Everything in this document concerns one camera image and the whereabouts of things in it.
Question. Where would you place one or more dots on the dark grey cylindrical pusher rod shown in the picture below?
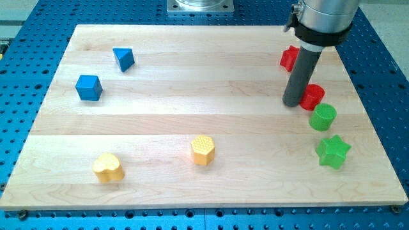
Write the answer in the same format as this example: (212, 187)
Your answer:
(303, 68)

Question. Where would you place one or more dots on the red star block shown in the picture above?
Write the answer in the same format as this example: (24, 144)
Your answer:
(288, 58)

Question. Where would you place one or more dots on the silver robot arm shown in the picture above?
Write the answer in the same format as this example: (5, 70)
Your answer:
(317, 24)

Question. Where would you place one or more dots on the green star block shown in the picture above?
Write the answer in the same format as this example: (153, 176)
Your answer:
(332, 152)

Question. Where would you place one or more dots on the red cylinder block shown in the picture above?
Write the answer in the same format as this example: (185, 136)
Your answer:
(312, 96)

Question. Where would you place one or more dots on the green cylinder block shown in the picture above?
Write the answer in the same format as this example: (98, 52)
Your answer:
(322, 117)

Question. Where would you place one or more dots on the yellow hexagon block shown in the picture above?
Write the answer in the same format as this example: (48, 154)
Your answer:
(203, 150)

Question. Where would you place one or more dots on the light wooden board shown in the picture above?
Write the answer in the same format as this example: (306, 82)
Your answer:
(224, 82)

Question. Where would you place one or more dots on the blue triangle block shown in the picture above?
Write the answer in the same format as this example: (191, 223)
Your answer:
(124, 58)

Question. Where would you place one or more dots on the blue cube block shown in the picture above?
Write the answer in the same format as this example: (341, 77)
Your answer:
(89, 87)

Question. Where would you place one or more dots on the yellow heart block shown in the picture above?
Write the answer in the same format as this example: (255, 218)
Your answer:
(107, 167)

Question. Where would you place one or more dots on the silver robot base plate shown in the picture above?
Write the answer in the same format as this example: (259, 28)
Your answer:
(200, 6)

